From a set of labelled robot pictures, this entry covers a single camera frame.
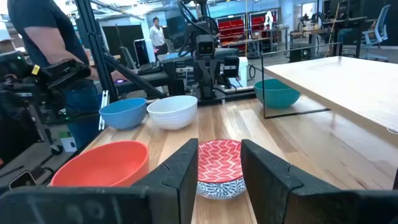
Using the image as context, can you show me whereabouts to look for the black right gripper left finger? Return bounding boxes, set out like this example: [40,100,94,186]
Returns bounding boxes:
[0,138,199,224]

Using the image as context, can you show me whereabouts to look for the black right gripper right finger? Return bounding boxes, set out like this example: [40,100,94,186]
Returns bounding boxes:
[241,139,398,224]

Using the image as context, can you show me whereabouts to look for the plain white bowl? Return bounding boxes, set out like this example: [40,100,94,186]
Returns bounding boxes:
[146,95,198,131]

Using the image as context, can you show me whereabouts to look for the plain coral red bowl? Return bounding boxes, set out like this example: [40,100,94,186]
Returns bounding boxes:
[50,140,150,187]

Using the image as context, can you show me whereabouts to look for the red patterned bowl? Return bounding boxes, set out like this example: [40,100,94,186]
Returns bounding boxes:
[197,139,247,200]

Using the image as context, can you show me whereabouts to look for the black controller box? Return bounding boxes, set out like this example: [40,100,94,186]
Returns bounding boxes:
[223,55,240,78]
[170,58,194,82]

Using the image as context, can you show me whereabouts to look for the white bucket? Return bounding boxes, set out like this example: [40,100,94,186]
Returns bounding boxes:
[238,56,249,88]

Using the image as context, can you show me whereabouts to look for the red storage bin rack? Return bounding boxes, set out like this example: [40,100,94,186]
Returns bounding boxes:
[248,11,278,40]
[216,14,246,52]

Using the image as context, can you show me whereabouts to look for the black keyboard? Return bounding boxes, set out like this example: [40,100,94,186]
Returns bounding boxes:
[136,60,162,76]

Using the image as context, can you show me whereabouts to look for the person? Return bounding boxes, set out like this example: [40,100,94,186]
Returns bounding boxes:
[6,0,128,150]
[149,17,169,60]

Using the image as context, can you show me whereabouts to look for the plain teal bowl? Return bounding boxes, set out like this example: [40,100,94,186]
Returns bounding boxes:
[254,78,301,110]

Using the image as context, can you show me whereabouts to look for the black white computer tower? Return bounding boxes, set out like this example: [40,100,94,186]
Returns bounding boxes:
[133,39,155,67]

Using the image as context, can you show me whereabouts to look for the plain blue bowl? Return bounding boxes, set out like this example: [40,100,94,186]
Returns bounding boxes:
[98,98,147,131]

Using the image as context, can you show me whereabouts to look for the black partition panel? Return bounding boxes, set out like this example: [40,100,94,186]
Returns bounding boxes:
[101,24,146,68]

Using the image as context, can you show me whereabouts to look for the small white green box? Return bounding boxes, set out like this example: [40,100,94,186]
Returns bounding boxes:
[58,131,78,153]

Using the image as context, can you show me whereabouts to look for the light office chair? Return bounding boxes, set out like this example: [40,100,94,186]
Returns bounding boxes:
[360,4,392,62]

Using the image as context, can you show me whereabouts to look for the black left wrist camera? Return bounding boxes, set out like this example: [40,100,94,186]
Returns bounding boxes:
[195,34,216,57]

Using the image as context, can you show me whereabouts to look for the silver metal bracket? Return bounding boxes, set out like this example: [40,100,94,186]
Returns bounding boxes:
[98,90,111,131]

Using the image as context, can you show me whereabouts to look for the wooden shelf black wire legs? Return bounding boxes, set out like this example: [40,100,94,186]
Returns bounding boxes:
[260,42,398,190]

